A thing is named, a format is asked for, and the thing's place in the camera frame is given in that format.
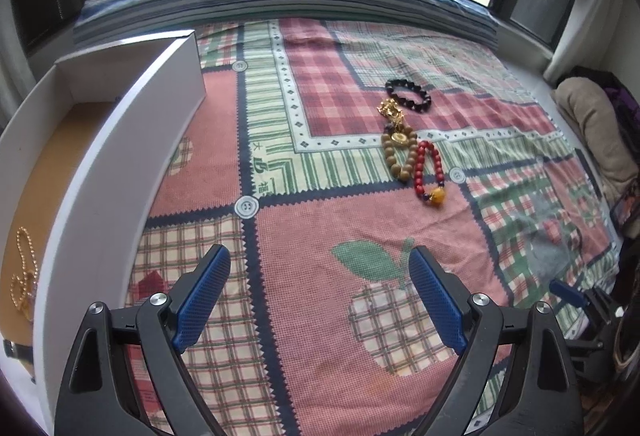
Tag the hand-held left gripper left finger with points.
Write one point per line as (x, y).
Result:
(200, 296)

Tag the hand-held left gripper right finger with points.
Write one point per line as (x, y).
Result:
(440, 301)

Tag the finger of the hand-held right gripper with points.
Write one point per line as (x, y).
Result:
(567, 293)
(585, 347)

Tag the white drawer box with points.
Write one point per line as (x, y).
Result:
(100, 216)

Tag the black wristwatch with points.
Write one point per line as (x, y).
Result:
(15, 348)

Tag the person's right hand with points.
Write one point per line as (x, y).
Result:
(627, 341)

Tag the small orange screen device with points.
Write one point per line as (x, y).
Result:
(627, 216)

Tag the patchwork plaid blanket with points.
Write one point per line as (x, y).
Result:
(300, 241)

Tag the beige pillow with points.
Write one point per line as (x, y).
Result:
(590, 125)

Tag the gold pendant charm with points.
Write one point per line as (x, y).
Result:
(395, 113)

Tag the purple cloth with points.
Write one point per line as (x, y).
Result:
(622, 100)

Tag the blue striped cushion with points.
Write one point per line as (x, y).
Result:
(280, 0)

